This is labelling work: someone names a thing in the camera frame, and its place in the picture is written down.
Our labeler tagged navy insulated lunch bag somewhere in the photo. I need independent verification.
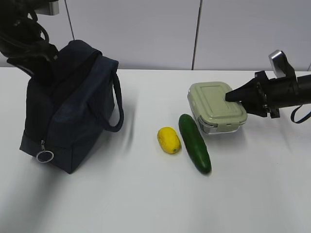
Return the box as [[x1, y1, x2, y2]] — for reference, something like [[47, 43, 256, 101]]
[[19, 40, 124, 174]]

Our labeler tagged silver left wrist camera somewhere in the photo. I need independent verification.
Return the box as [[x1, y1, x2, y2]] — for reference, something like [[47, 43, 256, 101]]
[[35, 0, 60, 16]]

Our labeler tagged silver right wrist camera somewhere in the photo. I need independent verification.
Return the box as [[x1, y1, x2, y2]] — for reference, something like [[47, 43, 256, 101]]
[[269, 50, 295, 78]]

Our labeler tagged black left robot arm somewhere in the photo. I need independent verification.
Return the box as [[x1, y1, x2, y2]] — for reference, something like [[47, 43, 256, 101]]
[[0, 0, 59, 85]]

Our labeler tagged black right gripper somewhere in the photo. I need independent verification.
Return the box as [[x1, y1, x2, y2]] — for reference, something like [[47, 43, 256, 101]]
[[225, 71, 298, 118]]

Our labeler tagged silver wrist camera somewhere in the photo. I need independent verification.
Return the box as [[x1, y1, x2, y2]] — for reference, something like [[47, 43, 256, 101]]
[[269, 50, 295, 78], [35, 0, 60, 16]]

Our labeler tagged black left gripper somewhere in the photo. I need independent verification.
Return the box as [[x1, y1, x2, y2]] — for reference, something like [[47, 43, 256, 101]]
[[0, 14, 58, 85]]

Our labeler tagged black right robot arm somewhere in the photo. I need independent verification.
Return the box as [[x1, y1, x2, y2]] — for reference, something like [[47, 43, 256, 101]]
[[225, 71, 311, 118]]

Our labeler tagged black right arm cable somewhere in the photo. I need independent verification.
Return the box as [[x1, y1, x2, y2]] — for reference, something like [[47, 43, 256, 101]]
[[290, 103, 311, 124]]

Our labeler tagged green lidded lunch box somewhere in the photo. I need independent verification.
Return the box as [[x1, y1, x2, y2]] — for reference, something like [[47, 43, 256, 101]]
[[187, 82, 247, 134]]

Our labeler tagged green cucumber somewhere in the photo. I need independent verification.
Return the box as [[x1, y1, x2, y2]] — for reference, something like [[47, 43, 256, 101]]
[[178, 114, 212, 175]]

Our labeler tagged yellow lemon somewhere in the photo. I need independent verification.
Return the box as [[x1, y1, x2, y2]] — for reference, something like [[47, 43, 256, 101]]
[[157, 127, 181, 154]]

